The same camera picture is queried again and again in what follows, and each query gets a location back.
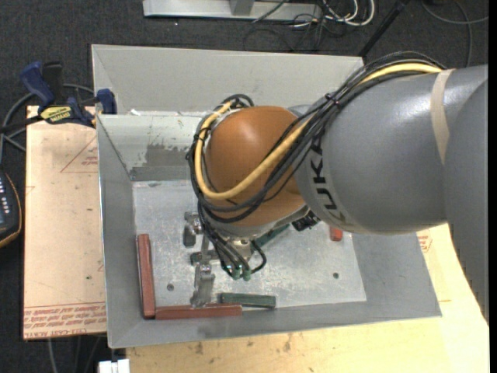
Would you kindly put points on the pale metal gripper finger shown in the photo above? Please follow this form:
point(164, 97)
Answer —
point(193, 224)
point(203, 286)

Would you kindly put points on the red-brown flat block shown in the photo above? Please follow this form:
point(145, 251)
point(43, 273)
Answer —
point(146, 274)
point(198, 311)
point(336, 234)

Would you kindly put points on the dark green flat block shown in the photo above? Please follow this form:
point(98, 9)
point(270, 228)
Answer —
point(273, 234)
point(248, 300)

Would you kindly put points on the grey metal bin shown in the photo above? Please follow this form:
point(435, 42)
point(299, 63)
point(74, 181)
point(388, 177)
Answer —
point(303, 282)

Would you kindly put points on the brown cardboard board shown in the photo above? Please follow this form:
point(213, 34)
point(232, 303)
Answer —
point(62, 224)

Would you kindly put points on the black cylinder on white bracket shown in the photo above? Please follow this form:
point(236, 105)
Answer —
point(306, 222)

